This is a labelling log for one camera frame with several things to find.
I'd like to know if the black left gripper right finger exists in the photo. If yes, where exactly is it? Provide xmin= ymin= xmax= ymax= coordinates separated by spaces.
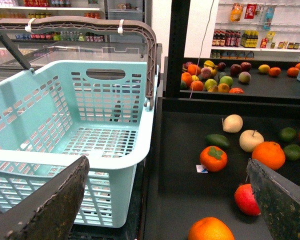
xmin=246 ymin=158 xmax=300 ymax=240

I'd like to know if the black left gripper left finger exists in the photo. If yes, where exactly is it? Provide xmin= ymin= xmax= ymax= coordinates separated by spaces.
xmin=0 ymin=156 xmax=90 ymax=240

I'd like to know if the light blue plastic basket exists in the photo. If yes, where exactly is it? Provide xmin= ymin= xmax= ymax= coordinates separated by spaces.
xmin=0 ymin=60 xmax=154 ymax=228

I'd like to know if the black produce shelf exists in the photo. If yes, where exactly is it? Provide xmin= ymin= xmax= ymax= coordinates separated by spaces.
xmin=142 ymin=97 xmax=300 ymax=240

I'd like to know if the back shelf fruit pile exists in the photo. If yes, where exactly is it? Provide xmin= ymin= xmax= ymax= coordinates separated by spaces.
xmin=176 ymin=59 xmax=300 ymax=99

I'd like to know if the white sauce bottle shelf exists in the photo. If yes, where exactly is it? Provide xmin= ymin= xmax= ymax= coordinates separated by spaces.
xmin=214 ymin=0 xmax=300 ymax=62

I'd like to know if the white drinks shelf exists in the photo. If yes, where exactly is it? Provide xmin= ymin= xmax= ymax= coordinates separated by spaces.
xmin=0 ymin=0 xmax=106 ymax=41

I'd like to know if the red pomegranate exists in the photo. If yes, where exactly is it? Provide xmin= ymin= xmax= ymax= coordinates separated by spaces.
xmin=234 ymin=183 xmax=261 ymax=217

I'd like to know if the green lime lower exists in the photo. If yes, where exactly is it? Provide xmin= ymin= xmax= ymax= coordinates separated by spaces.
xmin=283 ymin=144 xmax=300 ymax=161

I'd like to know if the green lime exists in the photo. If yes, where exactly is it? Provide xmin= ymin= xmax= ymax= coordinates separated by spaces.
xmin=283 ymin=144 xmax=300 ymax=161
xmin=278 ymin=127 xmax=297 ymax=143

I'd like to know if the large orange tangerine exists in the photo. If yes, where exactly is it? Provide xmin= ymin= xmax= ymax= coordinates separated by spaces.
xmin=251 ymin=141 xmax=286 ymax=170

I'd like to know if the green lime upper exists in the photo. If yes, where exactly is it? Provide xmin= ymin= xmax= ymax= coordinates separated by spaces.
xmin=278 ymin=127 xmax=297 ymax=143

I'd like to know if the orange at near edge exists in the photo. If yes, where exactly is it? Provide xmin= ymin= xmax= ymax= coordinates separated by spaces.
xmin=187 ymin=217 xmax=235 ymax=240

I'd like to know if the orange persimmon green leaf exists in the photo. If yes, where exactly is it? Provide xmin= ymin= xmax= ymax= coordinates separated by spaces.
xmin=199 ymin=145 xmax=228 ymax=173

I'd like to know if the small white label card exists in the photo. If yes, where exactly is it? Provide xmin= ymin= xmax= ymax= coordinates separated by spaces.
xmin=196 ymin=164 xmax=208 ymax=173

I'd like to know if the white pear with stem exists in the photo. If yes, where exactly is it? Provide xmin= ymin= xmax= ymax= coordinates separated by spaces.
xmin=221 ymin=114 xmax=244 ymax=133

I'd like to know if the dark green avocado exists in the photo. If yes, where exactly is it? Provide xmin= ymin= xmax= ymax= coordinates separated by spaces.
xmin=205 ymin=134 xmax=230 ymax=150

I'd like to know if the glass top freezer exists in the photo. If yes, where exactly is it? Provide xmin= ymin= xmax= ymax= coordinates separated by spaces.
xmin=0 ymin=40 xmax=148 ymax=82

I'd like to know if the white hanging cable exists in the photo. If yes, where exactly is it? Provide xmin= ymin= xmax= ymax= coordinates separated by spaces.
xmin=188 ymin=0 xmax=215 ymax=100

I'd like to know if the black shelf upright post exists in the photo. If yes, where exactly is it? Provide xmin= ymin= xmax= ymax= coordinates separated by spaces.
xmin=165 ymin=0 xmax=191 ymax=98

